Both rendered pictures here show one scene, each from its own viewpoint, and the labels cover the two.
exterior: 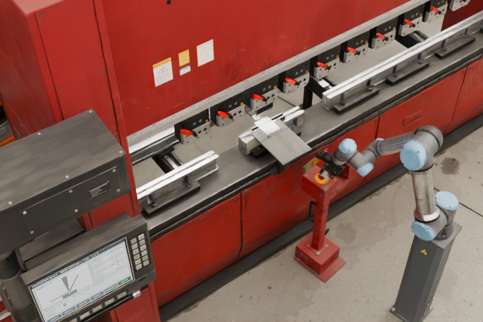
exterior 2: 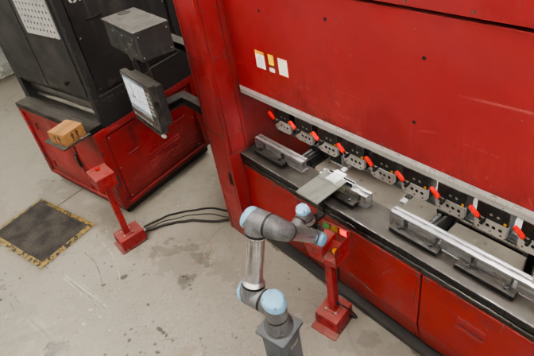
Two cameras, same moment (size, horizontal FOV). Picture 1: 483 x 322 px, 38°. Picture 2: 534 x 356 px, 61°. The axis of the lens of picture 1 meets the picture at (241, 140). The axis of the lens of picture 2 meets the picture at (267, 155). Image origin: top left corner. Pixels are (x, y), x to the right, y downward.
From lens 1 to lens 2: 323 cm
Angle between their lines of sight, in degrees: 65
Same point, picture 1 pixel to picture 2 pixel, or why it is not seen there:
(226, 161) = (311, 175)
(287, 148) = (313, 191)
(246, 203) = not seen: hidden behind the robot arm
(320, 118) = (378, 218)
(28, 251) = (189, 98)
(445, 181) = not seen: outside the picture
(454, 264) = not seen: outside the picture
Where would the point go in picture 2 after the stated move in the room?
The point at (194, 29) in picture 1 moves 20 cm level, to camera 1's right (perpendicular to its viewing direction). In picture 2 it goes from (274, 43) to (279, 56)
